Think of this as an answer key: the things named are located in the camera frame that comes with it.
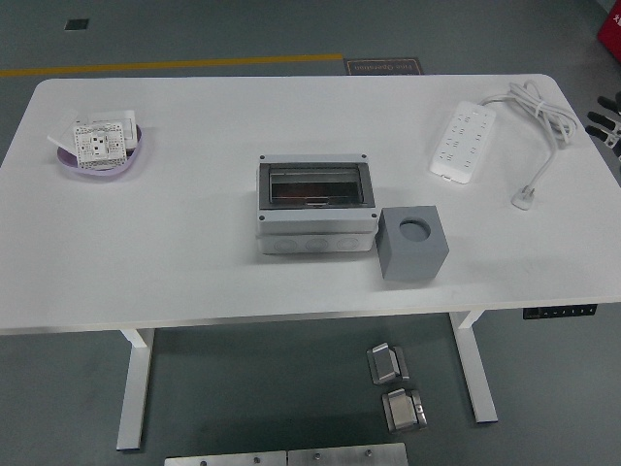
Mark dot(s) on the dark floor sign with lettering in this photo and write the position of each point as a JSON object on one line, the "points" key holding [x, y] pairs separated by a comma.
{"points": [[383, 67]]}

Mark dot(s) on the white wall switch panel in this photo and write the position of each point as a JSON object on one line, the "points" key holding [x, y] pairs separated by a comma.
{"points": [[121, 119]]}

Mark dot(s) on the white socket module with holes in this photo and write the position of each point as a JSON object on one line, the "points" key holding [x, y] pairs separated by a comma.
{"points": [[99, 145]]}

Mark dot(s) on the white table leg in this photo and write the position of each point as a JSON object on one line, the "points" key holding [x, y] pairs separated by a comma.
{"points": [[133, 388], [478, 374]]}

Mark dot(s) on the steel foot block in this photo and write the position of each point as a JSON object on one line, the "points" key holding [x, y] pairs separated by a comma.
{"points": [[405, 412], [385, 364]]}

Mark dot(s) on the grey junction box clear lid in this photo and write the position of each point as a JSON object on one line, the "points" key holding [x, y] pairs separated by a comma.
{"points": [[315, 224]]}

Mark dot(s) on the black table control panel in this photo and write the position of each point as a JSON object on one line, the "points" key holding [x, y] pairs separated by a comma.
{"points": [[560, 312]]}

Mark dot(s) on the grey cube with round hole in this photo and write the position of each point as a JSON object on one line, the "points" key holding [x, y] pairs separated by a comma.
{"points": [[412, 263]]}

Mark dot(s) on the purple shallow bowl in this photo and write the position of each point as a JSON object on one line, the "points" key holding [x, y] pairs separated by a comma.
{"points": [[65, 161]]}

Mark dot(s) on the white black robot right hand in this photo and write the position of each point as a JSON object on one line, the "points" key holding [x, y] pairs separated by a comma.
{"points": [[612, 126]]}

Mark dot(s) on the white power strip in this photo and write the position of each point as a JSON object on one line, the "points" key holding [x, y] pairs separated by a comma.
{"points": [[461, 141]]}

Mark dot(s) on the steel base plate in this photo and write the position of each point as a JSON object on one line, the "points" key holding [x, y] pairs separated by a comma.
{"points": [[225, 459], [347, 456]]}

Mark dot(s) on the white flat cover plate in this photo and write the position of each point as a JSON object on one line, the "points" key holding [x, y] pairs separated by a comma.
{"points": [[59, 141]]}

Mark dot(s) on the red board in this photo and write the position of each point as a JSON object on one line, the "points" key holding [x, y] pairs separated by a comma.
{"points": [[610, 26]]}

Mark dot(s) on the yellow floor tape line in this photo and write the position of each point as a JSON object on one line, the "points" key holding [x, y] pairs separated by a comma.
{"points": [[194, 63]]}

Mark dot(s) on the dark square floor hatch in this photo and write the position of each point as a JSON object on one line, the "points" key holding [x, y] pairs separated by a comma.
{"points": [[76, 24]]}

